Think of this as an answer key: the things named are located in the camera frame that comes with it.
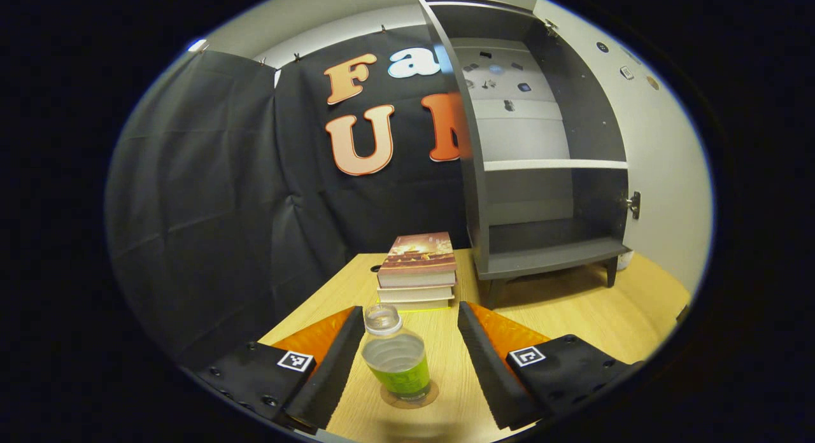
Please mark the clear bottle with green label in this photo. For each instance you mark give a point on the clear bottle with green label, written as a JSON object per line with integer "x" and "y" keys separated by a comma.
{"x": 398, "y": 360}

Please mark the narrow ceiling light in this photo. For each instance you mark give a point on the narrow ceiling light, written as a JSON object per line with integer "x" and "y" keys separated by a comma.
{"x": 198, "y": 45}

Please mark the book with reddish cover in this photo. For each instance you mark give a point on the book with reddish cover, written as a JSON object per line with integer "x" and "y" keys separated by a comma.
{"x": 420, "y": 252}

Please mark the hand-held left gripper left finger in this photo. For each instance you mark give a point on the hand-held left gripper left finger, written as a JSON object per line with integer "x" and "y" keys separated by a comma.
{"x": 334, "y": 360}

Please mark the round brown coaster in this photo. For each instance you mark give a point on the round brown coaster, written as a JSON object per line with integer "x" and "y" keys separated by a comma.
{"x": 388, "y": 398}

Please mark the beige cabinet door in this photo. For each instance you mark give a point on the beige cabinet door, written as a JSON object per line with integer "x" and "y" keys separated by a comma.
{"x": 662, "y": 175}

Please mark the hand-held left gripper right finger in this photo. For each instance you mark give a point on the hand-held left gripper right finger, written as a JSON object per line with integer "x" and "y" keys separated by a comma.
{"x": 487, "y": 366}

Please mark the grey cabinet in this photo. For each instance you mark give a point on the grey cabinet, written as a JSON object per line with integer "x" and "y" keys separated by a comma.
{"x": 541, "y": 239}

